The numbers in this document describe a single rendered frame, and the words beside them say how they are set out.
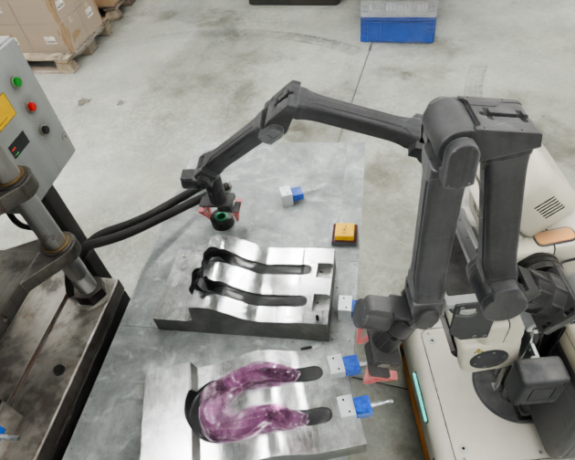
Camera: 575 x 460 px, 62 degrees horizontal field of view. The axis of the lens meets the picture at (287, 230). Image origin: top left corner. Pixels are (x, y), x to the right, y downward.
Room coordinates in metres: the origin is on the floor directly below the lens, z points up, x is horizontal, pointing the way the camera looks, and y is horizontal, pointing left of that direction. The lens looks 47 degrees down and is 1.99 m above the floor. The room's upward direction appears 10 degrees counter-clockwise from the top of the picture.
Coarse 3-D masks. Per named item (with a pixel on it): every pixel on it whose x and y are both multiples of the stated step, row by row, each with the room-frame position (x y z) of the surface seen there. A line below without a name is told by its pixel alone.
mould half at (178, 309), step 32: (192, 256) 1.00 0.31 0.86; (256, 256) 0.93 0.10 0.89; (288, 256) 0.92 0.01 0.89; (320, 256) 0.89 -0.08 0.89; (256, 288) 0.82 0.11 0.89; (288, 288) 0.80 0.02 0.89; (320, 288) 0.78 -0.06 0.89; (160, 320) 0.79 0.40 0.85; (192, 320) 0.76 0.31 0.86; (224, 320) 0.74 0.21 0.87; (256, 320) 0.72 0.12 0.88; (288, 320) 0.70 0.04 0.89; (320, 320) 0.68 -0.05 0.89
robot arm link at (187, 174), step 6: (186, 174) 1.19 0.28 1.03; (192, 174) 1.19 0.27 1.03; (180, 180) 1.19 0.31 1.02; (186, 180) 1.18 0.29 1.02; (192, 180) 1.18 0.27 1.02; (198, 180) 1.12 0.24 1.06; (204, 180) 1.12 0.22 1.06; (186, 186) 1.18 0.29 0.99; (192, 186) 1.18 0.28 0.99; (198, 186) 1.17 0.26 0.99; (204, 186) 1.14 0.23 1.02; (210, 186) 1.14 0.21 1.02
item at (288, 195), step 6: (288, 186) 1.26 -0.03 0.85; (300, 186) 1.26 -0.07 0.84; (282, 192) 1.24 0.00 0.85; (288, 192) 1.23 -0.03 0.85; (294, 192) 1.24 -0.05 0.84; (300, 192) 1.23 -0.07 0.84; (306, 192) 1.24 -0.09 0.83; (282, 198) 1.21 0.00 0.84; (288, 198) 1.21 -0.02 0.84; (294, 198) 1.22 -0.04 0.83; (300, 198) 1.22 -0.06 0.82; (288, 204) 1.21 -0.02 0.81
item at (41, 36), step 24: (0, 0) 4.38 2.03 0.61; (24, 0) 4.30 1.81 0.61; (48, 0) 4.25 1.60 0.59; (72, 0) 4.50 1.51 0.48; (0, 24) 4.42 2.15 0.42; (24, 24) 4.33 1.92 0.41; (48, 24) 4.26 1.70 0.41; (72, 24) 4.37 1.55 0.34; (96, 24) 4.68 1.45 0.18; (24, 48) 4.38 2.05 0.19; (48, 48) 4.30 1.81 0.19; (72, 48) 4.25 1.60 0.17; (96, 48) 4.55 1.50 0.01; (48, 72) 4.23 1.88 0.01; (72, 72) 4.15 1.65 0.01
